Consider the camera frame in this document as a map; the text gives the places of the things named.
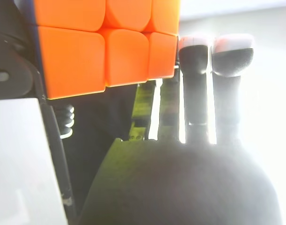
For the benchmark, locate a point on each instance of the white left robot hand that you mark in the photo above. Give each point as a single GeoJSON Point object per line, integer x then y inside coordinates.
{"type": "Point", "coordinates": [180, 182]}

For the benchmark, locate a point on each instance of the colourful puzzle cube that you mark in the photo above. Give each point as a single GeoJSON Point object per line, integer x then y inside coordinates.
{"type": "Point", "coordinates": [75, 54]}

